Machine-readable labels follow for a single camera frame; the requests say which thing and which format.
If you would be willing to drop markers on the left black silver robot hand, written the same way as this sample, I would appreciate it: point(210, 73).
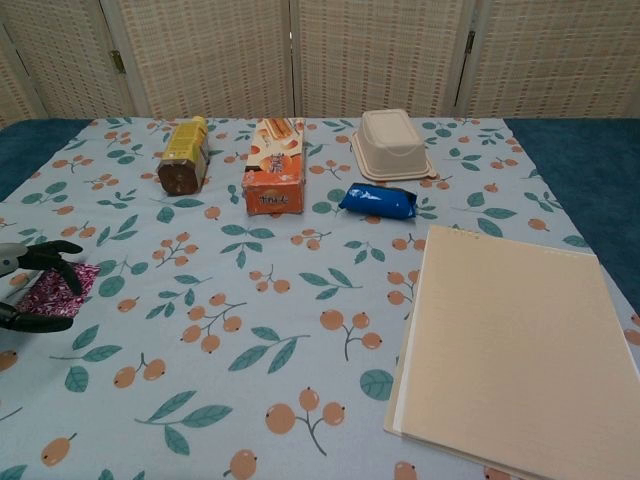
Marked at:
point(45, 252)

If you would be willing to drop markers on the pink patterned pouch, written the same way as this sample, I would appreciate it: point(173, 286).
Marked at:
point(52, 300)

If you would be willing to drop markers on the tea bottle with yellow label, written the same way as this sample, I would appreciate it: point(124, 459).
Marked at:
point(182, 145)

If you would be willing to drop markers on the floral light blue tablecloth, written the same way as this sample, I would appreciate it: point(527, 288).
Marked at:
point(200, 380)

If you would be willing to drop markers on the brass screen hinge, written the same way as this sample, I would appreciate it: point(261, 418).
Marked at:
point(117, 62)
point(470, 42)

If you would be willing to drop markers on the orange biscuit box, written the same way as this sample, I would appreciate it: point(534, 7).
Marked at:
point(275, 165)

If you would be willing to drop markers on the woven bamboo folding screen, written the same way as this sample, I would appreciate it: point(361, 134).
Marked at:
point(215, 55)

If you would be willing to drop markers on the blue snack packet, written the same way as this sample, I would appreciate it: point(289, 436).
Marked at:
point(375, 200)

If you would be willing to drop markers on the beige plastic food container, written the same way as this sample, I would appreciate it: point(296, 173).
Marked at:
point(392, 145)

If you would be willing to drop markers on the beige paper folder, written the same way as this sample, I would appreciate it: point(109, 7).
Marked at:
point(500, 350)

